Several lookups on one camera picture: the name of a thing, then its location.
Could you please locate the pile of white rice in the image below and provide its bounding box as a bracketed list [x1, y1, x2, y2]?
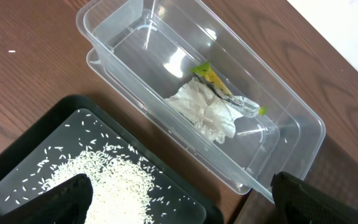
[0, 108, 198, 224]

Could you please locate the black plastic tray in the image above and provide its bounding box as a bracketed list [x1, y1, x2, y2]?
[0, 95, 224, 223]

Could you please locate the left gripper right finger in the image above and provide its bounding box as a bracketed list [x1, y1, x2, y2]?
[270, 172, 358, 224]

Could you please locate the white tissue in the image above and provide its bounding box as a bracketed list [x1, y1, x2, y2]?
[165, 77, 242, 144]

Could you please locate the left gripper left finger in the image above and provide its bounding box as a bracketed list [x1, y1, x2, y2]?
[0, 174, 93, 224]

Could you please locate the yellow green snack wrapper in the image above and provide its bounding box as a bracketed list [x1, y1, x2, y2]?
[190, 62, 267, 118]

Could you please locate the clear plastic waste bin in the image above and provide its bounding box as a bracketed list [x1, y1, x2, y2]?
[76, 0, 326, 199]

